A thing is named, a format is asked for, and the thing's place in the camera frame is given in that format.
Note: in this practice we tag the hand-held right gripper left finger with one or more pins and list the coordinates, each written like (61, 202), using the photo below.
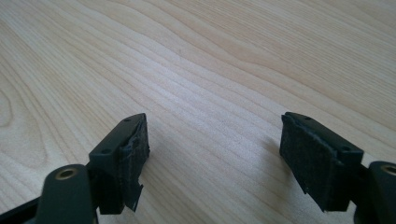
(120, 161)

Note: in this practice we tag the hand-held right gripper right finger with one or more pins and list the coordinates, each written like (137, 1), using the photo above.
(320, 165)

